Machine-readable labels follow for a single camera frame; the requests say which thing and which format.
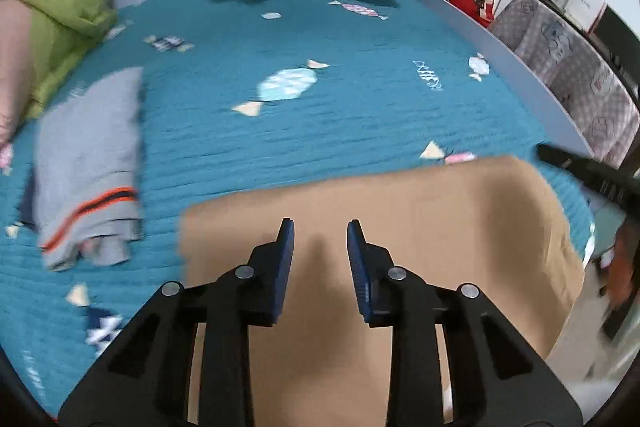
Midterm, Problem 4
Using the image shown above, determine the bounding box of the right hand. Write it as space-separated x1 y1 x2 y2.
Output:
606 217 639 309

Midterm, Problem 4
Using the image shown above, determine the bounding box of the grey sweater with orange stripes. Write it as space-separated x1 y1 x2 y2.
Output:
32 67 143 271

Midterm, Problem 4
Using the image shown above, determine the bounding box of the white bed side rail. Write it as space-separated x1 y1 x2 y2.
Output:
416 0 593 157

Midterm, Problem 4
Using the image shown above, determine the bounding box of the tan jacket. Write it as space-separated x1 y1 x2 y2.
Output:
179 156 584 426

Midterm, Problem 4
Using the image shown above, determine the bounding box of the teal quilted bedspread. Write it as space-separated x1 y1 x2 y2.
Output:
1 0 585 414

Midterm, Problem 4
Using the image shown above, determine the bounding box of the pink pillow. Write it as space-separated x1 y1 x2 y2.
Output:
0 0 34 146

